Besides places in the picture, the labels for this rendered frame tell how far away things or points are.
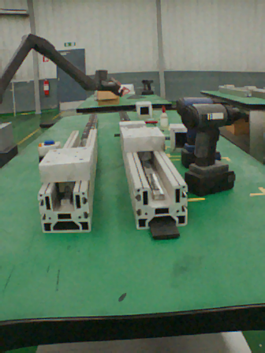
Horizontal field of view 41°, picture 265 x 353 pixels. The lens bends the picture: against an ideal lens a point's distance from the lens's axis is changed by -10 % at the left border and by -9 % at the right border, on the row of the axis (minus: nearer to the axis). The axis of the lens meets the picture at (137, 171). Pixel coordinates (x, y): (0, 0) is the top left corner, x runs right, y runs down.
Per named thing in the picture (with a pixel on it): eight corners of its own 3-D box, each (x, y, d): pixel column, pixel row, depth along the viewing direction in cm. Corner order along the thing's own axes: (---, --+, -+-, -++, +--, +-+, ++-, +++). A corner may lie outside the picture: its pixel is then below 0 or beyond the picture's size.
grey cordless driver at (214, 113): (179, 190, 97) (177, 104, 91) (236, 177, 105) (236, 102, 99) (195, 198, 90) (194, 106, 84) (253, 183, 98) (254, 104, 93)
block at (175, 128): (164, 147, 149) (163, 124, 146) (193, 147, 148) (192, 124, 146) (164, 153, 139) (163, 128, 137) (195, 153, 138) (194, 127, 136)
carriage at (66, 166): (51, 176, 94) (49, 149, 92) (94, 172, 94) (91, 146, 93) (42, 195, 78) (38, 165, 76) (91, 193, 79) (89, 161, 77)
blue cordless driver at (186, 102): (177, 163, 124) (174, 97, 118) (232, 160, 126) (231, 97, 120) (182, 169, 117) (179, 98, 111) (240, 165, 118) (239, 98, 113)
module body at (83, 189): (73, 151, 150) (72, 131, 148) (98, 150, 151) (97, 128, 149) (42, 232, 73) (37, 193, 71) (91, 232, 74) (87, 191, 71)
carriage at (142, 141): (122, 150, 119) (121, 128, 117) (158, 148, 120) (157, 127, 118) (125, 162, 104) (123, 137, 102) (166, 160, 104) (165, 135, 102)
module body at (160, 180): (121, 148, 151) (120, 127, 149) (146, 146, 152) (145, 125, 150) (136, 229, 74) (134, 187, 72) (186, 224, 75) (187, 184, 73)
